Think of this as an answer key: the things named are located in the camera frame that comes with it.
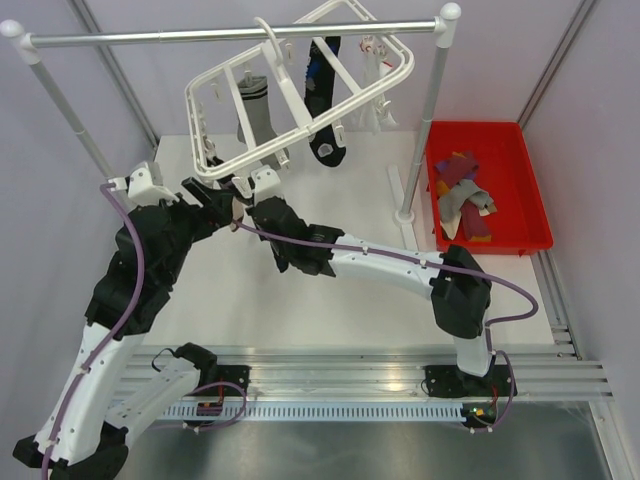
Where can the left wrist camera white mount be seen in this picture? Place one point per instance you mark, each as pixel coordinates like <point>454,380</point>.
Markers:
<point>144,186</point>

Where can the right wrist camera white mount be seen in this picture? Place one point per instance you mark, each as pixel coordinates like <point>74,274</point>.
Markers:
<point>267,184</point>

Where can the red plastic bin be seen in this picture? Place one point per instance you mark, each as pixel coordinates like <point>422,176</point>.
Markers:
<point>520,225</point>

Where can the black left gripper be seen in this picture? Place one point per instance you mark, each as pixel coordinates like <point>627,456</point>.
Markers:
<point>216,210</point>

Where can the black and blue patterned sock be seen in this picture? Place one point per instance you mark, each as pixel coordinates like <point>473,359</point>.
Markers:
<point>318,98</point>

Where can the white slotted cable duct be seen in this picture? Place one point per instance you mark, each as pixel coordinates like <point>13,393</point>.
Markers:
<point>318,411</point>

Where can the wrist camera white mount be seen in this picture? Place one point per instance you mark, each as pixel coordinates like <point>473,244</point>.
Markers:
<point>267,184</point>
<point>144,186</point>

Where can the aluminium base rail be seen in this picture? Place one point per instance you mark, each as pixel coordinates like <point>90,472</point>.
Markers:
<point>555,372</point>

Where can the grey sock back row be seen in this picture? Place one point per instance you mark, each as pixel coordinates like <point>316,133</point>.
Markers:
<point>254,95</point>

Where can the silver and white clothes rack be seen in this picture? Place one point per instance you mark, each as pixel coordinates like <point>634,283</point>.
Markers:
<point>28,47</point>

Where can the purple striped sock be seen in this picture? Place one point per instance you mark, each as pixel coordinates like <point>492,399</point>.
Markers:
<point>460,166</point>
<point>474,227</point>

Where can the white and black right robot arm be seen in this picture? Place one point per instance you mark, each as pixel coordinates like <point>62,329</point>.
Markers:
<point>455,285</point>

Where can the white plastic clip hanger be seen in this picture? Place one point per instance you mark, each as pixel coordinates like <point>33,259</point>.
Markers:
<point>348,17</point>

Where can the grey sock with black stripes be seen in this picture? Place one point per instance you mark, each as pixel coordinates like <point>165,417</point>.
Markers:
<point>450,204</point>

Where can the brown and beige back sock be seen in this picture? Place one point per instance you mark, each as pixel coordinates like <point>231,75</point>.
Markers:
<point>238,213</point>

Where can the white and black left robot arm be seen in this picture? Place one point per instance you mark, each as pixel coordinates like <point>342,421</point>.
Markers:
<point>86,436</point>

